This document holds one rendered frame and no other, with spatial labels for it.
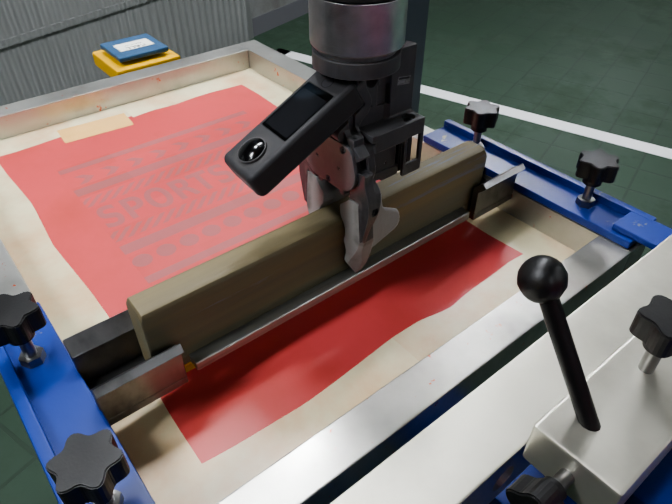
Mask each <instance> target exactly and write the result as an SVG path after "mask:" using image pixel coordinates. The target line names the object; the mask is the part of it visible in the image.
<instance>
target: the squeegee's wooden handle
mask: <svg viewBox="0 0 672 504"><path fill-rule="evenodd" d="M485 158H486V151H485V149H484V148H483V147H482V146H480V145H478V144H476V143H474V142H472V141H466V142H463V143H461V144H459V145H457V146H455V147H453V148H450V149H448V150H446V151H444V152H442V153H440V154H437V155H435V156H433V157H431V158H429V159H427V160H424V161H422V162H420V168H419V169H417V170H415V171H412V172H410V173H408V174H406V175H404V176H401V175H400V172H398V173H397V174H395V175H393V176H391V177H388V178H386V179H384V180H382V181H379V182H377V184H378V187H379V189H380V192H381V196H382V205H383V207H389V208H396V209H397V210H398V211H399V216H400V218H399V222H398V225H397V226H396V228H395V229H394V230H392V231H391V232H390V233H389V234H388V235H387V236H385V237H384V238H383V239H382V240H381V241H379V242H378V243H377V244H376V245H375V246H373V247H372V249H371V253H370V254H369V257H370V256H372V255H373V254H375V253H377V252H379V251H381V250H383V249H385V248H386V247H388V246H390V245H392V244H394V243H396V242H397V241H399V240H401V239H403V238H405V237H407V236H409V235H410V234H412V233H414V232H416V231H418V230H420V229H421V228H423V227H425V226H427V225H429V224H431V223H433V222H434V221H436V220H438V219H440V218H442V217H444V216H445V215H447V214H449V213H451V212H453V211H455V210H456V209H458V208H460V207H463V208H464V209H466V210H467V209H469V208H470V204H471V199H472V193H473V189H474V187H476V186H478V185H480V184H481V179H482V174H483V168H484V163H485ZM348 200H350V198H349V196H347V197H344V198H342V199H340V200H338V201H336V202H334V203H331V204H329V205H327V206H325V207H323V208H321V209H318V210H316V211H314V212H312V213H310V214H308V215H305V216H303V217H301V218H299V219H297V220H295V221H292V222H290V223H288V224H286V225H284V226H282V227H279V228H277V229H275V230H273V231H271V232H269V233H266V234H264V235H262V236H260V237H258V238H256V239H253V240H251V241H249V242H247V243H245V244H243V245H240V246H238V247H236V248H234V249H232V250H230V251H227V252H225V253H223V254H221V255H219V256H217V257H214V258H212V259H210V260H208V261H206V262H204V263H201V264H199V265H197V266H195V267H193V268H191V269H188V270H186V271H184V272H182V273H180V274H178V275H175V276H173V277H171V278H169V279H167V280H165V281H162V282H160V283H158V284H156V285H154V286H152V287H149V288H147V289H145V290H143V291H141V292H139V293H136V294H134V295H132V296H130V297H128V298H127V300H126V306H127V309H128V312H129V315H130V318H131V321H132V324H133V327H134V330H135V333H136V336H137V339H138V342H139V345H140V348H141V351H142V354H143V357H144V359H145V360H147V359H149V358H151V357H153V356H155V355H157V354H159V353H161V352H163V351H165V350H166V349H168V348H170V347H172V346H174V345H177V344H181V346H182V348H183V350H184V353H183V354H181V355H182V359H183V362H184V365H185V364H187V363H189V362H191V360H190V356H189V354H191V353H193V352H194V351H196V350H198V349H200V348H202V347H204V346H206V345H207V344H209V343H211V342H213V341H215V340H217V339H218V338H220V337H222V336H224V335H226V334H228V333H230V332H231V331H233V330H235V329H237V328H239V327H241V326H242V325H244V324H246V323H248V322H250V321H252V320H254V319H255V318H257V317H259V316H261V315H263V314H265V313H266V312H268V311H270V310H272V309H274V308H276V307H278V306H279V305H281V304H283V303H285V302H287V301H289V300H290V299H292V298H294V297H296V296H298V295H300V294H302V293H303V292H305V291H307V290H309V289H311V288H313V287H314V286H316V285H318V284H320V283H322V282H324V281H325V280H327V279H329V278H331V277H333V276H335V275H337V274H338V273H340V272H342V271H344V270H346V269H348V268H349V267H350V266H349V265H348V264H347V262H346V261H345V260H344V256H345V254H346V248H345V244H344V237H345V227H344V223H343V220H342V218H341V214H340V204H342V203H344V202H346V201H348Z"/></svg>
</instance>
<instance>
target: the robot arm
mask: <svg viewBox="0 0 672 504"><path fill-rule="evenodd" d="M308 8H309V39H310V44H311V45H312V65H313V68H314V69H315V70H316V72H315V73H314V74H313V75H312V76H311V77H310V78H309V79H307V80H306V81H305V82H304V83H303V84H302V85H301V86H300V87H299V88H298V89H296V90H295V91H294V92H293V93H292V94H291V95H290V96H289V97H288V98H287V99H286V100H284V101H283V102H282V103H281V104H280V105H279V106H278V107H277V108H276V109H275V110H273V111H272V112H271V113H270V114H269V115H268V116H267V117H266V118H265V119H264V120H262V121H261V122H260V123H259V124H258V125H257V126H256V127H255V128H254V129H253V130H251V131H250V132H249V133H248V134H247V135H246V136H245V137H244V138H243V139H242V140H241V141H239V142H238V143H237V144H236V145H235V146H234V147H233V148H232V149H231V150H230V151H228V152H227V153H226V154H225V157H224V160H225V163H226V164H227V166H228V167H229V168H230V169H231V170H232V172H233V173H234V174H235V175H236V176H237V177H238V178H239V179H240V180H242V181H243V182H244V183H245V184H246V185H247V186H248V187H249V188H250V189H251V190H253V191H254V192H255V193H256V194H257V195H259V196H265V195H267V194H268V193H269V192H270V191H271V190H272V189H274V188H275V187H276V186H277V185H278V184H279V183H280V182H281V181H282V180H283V179H284V178H285V177H286V176H288V175H289V174H290V173H291V172H292V171H293V170H294V169H295V168H296V167H297V166H298V165H299V172H300V178H301V183H302V189H303V194H304V200H305V201H306V202H307V207H308V212H309V214H310V213H312V212H314V211H316V210H318V209H321V208H323V207H325V206H327V205H329V204H331V203H334V202H336V201H338V200H340V199H342V198H344V197H347V196H349V198H350V200H348V201H346V202H344V203H342V204H340V214H341V218H342V220H343V223H344V227H345V237H344V244H345V248H346V254H345V256H344V260H345V261H346V262H347V264H348V265H349V266H350V267H351V268H352V270H353V271H354V272H358V271H360V270H361V269H362V268H363V266H364V265H365V264H366V262H367V260H368V258H369V254H370V253H371V249H372V247H373V246H375V245H376V244H377V243H378V242H379V241H381V240H382V239H383V238H384V237H385V236H387V235H388V234H389V233H390V232H391V231H392V230H394V229H395V228H396V226H397V225H398V222H399V218H400V216H399V211H398V210H397V209H396V208H389V207H383V205H382V196H381V192H380V189H379V187H378V184H377V183H376V181H377V180H381V181H382V180H384V179H386V178H388V177H391V176H393V175H395V174H397V171H400V175H401V176H404V175H406V174H408V173H410V172H412V171H415V170H417V169H419V168H420V161H421V151H422V142H423V133H424V124H425V117H424V116H422V115H420V114H418V113H416V112H414V111H413V110H412V98H413V87H414V76H415V65H416V54H417V43H415V42H412V41H408V40H407V41H405V35H406V22H407V9H408V0H308ZM411 118H413V119H411ZM417 134H418V141H417V150H416V158H414V159H412V160H410V155H411V145H412V136H415V135H417Z"/></svg>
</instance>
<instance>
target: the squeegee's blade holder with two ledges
mask: <svg viewBox="0 0 672 504"><path fill-rule="evenodd" d="M469 213H470V212H469V211H468V210H466V209H464V208H463V207H460V208H458V209H456V210H455V211H453V212H451V213H449V214H447V215H445V216H444V217H442V218H440V219H438V220H436V221H434V222H433V223H431V224H429V225H427V226H425V227H423V228H421V229H420V230H418V231H416V232H414V233H412V234H410V235H409V236H407V237H405V238H403V239H401V240H399V241H397V242H396V243H394V244H392V245H390V246H388V247H386V248H385V249H383V250H381V251H379V252H377V253H375V254H373V255H372V256H370V257H369V258H368V260H367V262H366V264H365V265H364V266H363V268H362V269H361V270H360V271H358V272H354V271H353V270H352V268H351V267H349V268H348V269H346V270H344V271H342V272H340V273H338V274H337V275H335V276H333V277H331V278H329V279H327V280H325V281H324V282H322V283H320V284H318V285H316V286H314V287H313V288H311V289H309V290H307V291H305V292H303V293H302V294H300V295H298V296H296V297H294V298H292V299H290V300H289V301H287V302H285V303H283V304H281V305H279V306H278V307H276V308H274V309H272V310H270V311H268V312H266V313H265V314H263V315H261V316H259V317H257V318H255V319H254V320H252V321H250V322H248V323H246V324H244V325H242V326H241V327H239V328H237V329H235V330H233V331H231V332H230V333H228V334H226V335H224V336H222V337H220V338H218V339H217V340H215V341H213V342H211V343H209V344H207V345H206V346H204V347H202V348H200V349H198V350H196V351H194V352H193V353H191V354H189V356H190V360H191V363H192V364H193V365H194V366H195V368H196V369H197V370H201V369H202V368H204V367H206V366H208V365H209V364H211V363H213V362H215V361H217V360H218V359H220V358H222V357H224V356H225V355H227V354H229V353H231V352H233V351H234V350H236V349H238V348H240V347H242V346H243V345H245V344H247V343H249V342H250V341H252V340H254V339H256V338H258V337H259V336H261V335H263V334H265V333H266V332H268V331H270V330H272V329H274V328H275V327H277V326H279V325H281V324H282V323H284V322H286V321H288V320H290V319H291V318H293V317H295V316H297V315H298V314H300V313H302V312H304V311H306V310H307V309H309V308H311V307H313V306H314V305H316V304H318V303H320V302H322V301H323V300H325V299H327V298H329V297H330V296H332V295H334V294H336V293H338V292H339V291H341V290H343V289H345V288H346V287H348V286H350V285H352V284H354V283H355V282H357V281H359V280H361V279H362V278H364V277H366V276H368V275H370V274H371V273H373V272H375V271H377V270H378V269H380V268H382V267H384V266H386V265H387V264H389V263H391V262H393V261H394V260H396V259H398V258H400V257H402V256H403V255H405V254H407V253H409V252H410V251H412V250H414V249H416V248H418V247H419V246H421V245H423V244H425V243H426V242H428V241H430V240H432V239H434V238H435V237H437V236H439V235H441V234H442V233H444V232H446V231H448V230H450V229H451V228H453V227H455V226H457V225H458V224H460V223H462V222H464V221H466V220H467V219H468V218H469Z"/></svg>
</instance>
